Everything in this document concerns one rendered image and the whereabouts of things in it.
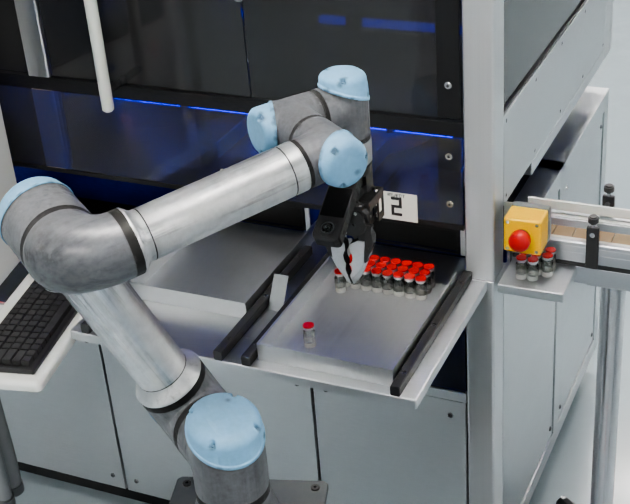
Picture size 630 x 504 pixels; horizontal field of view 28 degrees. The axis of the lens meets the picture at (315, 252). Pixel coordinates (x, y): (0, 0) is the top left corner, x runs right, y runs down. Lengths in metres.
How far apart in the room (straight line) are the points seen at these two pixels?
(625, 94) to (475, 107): 3.27
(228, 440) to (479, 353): 0.81
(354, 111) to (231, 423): 0.50
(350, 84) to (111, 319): 0.50
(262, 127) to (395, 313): 0.63
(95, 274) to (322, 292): 0.85
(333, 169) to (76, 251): 0.37
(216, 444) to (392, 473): 1.00
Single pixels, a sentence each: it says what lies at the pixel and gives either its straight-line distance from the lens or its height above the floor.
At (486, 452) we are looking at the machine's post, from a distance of 2.69.
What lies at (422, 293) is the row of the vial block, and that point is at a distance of 2.38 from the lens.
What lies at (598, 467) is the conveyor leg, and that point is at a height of 0.36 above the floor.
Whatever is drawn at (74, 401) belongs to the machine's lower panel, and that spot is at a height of 0.34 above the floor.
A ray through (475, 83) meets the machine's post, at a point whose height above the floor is 1.29.
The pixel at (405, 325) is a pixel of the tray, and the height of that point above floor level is 0.88.
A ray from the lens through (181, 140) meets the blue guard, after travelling 2.59.
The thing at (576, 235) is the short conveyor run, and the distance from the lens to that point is 2.51.
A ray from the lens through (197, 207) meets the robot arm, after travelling 1.69.
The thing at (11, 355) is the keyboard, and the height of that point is 0.83.
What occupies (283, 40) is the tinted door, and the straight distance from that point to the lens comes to 2.39.
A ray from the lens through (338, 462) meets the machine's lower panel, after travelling 2.87.
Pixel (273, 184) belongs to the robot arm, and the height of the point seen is 1.39.
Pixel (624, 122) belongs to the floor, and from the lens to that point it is 5.26.
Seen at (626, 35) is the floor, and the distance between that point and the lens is 6.19.
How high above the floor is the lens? 2.16
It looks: 30 degrees down
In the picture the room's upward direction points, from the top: 5 degrees counter-clockwise
